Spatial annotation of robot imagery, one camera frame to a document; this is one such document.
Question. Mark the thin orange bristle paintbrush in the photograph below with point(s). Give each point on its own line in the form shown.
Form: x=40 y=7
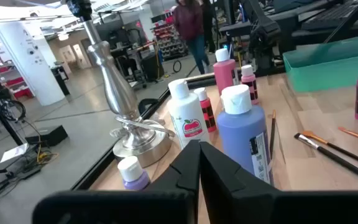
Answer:
x=351 y=133

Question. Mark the black equipment box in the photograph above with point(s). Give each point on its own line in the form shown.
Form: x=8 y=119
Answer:
x=47 y=135

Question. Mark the white pillar with icons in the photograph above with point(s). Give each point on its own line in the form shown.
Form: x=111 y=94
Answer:
x=30 y=68

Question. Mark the black frame clamp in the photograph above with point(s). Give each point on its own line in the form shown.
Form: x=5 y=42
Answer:
x=148 y=104

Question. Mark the black equipment cart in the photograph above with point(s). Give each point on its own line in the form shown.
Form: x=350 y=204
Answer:
x=149 y=67

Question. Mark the large purple paint bottle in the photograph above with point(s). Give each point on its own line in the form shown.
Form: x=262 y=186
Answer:
x=238 y=137

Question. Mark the black trash bin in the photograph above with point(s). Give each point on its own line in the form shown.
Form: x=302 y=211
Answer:
x=60 y=79

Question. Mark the large pink paint bottle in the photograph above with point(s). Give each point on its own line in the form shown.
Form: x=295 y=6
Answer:
x=224 y=74

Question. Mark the silver table lamp white shade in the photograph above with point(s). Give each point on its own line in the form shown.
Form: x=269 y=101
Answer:
x=117 y=87

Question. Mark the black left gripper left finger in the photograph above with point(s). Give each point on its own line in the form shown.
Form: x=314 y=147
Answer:
x=172 y=202

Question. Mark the small red paint bottle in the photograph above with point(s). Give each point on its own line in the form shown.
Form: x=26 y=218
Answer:
x=208 y=112

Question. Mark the pale bristle silver ferrule paintbrush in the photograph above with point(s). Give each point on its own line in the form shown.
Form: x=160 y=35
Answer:
x=337 y=158

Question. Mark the black metal stand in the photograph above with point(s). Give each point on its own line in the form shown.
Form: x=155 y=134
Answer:
x=2 y=121

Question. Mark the small purple paint bottle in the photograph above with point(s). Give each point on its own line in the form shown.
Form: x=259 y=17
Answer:
x=130 y=169

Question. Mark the black keyboard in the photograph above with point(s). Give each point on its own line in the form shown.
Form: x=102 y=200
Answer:
x=337 y=14

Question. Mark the shelf with red bins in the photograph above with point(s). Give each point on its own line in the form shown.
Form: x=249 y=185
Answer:
x=15 y=82

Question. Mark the parts bin rack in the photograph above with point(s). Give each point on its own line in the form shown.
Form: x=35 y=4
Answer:
x=169 y=40

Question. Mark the gold ferrule orange paintbrush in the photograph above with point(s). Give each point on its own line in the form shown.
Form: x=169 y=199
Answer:
x=272 y=133

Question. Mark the white paper sheet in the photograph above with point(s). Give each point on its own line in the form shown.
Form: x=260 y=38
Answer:
x=14 y=153

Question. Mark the black desk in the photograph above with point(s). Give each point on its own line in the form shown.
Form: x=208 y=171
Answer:
x=322 y=31

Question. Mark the large white paint bottle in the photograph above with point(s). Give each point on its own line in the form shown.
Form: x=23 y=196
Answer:
x=185 y=112

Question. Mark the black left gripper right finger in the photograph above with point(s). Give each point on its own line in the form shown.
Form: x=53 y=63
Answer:
x=235 y=199

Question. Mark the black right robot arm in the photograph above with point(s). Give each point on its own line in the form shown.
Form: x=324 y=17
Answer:
x=259 y=34

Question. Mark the small pink paint bottle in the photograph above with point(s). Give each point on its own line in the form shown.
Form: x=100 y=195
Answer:
x=249 y=84

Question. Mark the person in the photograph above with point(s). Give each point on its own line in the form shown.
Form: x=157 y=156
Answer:
x=188 y=21
x=209 y=28

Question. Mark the teal plastic bin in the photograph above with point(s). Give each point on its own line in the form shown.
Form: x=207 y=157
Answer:
x=322 y=71

